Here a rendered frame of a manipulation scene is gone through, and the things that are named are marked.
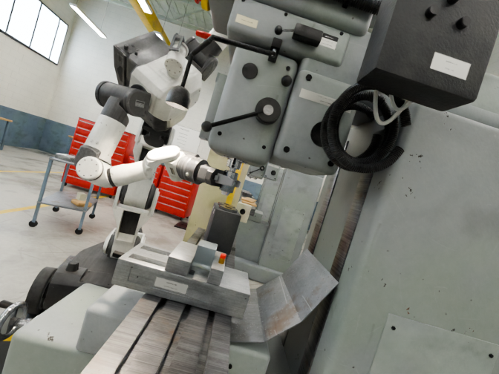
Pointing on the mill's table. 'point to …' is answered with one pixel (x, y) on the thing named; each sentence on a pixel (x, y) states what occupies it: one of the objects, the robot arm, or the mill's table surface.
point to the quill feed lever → (264, 113)
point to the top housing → (220, 13)
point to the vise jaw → (181, 258)
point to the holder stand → (223, 226)
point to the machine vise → (222, 298)
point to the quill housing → (258, 88)
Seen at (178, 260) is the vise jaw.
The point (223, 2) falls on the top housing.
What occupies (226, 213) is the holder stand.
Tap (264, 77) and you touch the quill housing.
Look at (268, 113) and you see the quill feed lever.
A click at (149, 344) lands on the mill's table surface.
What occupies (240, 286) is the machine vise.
